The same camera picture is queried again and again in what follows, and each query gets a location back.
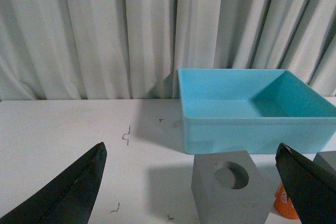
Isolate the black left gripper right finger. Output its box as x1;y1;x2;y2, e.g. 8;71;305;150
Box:
275;143;335;223

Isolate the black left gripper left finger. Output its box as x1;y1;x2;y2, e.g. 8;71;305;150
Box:
1;142;107;223

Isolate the orange cylinder part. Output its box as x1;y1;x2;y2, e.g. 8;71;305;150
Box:
274;183;299;220

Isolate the gray block with square hole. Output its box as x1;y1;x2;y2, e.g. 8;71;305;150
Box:
313;151;336;175

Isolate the gray block with round hole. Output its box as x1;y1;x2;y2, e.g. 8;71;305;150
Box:
191;151;275;223

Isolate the blue plastic box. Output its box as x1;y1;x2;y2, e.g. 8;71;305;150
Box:
178;69;335;154

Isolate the white curtain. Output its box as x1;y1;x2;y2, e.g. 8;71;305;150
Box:
1;0;335;100

